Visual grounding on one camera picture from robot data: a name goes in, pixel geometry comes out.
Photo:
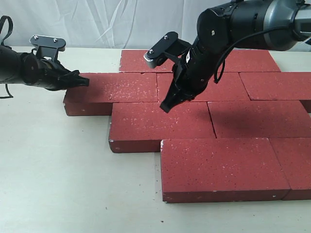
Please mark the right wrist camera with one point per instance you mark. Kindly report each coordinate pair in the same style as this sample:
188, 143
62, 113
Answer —
162, 52

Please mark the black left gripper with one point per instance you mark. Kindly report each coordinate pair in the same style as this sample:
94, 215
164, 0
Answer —
49, 75

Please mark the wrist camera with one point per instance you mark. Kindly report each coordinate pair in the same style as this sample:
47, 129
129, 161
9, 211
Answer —
162, 52
47, 46

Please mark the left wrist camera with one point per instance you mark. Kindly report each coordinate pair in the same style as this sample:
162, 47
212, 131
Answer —
47, 46

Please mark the bottom left back brick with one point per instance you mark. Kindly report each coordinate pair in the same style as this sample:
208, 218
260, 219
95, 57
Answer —
132, 61

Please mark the right second row brick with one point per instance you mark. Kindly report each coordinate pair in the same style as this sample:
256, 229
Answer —
277, 85

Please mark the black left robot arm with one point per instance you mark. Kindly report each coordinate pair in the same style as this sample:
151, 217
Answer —
10, 66

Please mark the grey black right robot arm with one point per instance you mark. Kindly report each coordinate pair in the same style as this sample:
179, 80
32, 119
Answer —
244, 24

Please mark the third row red brick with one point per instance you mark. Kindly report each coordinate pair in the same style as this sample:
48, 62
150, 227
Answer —
260, 119

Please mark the front large red brick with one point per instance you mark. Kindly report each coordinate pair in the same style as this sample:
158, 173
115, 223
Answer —
221, 170

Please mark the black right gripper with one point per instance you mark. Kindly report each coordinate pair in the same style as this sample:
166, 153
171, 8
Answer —
192, 73

